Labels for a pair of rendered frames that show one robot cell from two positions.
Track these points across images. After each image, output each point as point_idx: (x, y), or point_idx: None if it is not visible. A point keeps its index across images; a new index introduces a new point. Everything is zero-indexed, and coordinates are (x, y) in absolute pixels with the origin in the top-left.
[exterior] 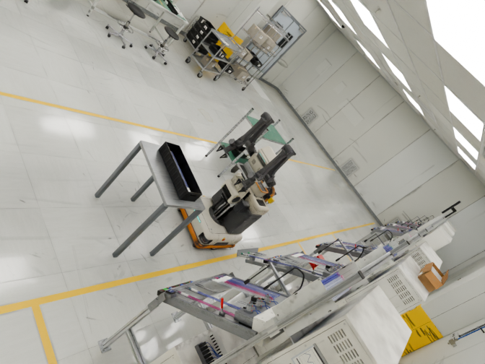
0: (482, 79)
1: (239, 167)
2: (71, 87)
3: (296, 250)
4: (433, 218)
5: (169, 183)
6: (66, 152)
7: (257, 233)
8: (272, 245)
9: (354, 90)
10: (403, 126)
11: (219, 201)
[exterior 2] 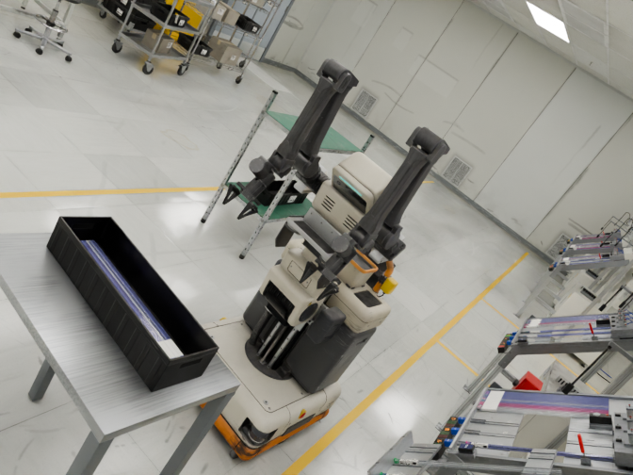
0: None
1: (295, 230)
2: None
3: (442, 361)
4: (629, 217)
5: (101, 346)
6: None
7: (360, 355)
8: (397, 368)
9: (428, 38)
10: (529, 75)
11: (266, 323)
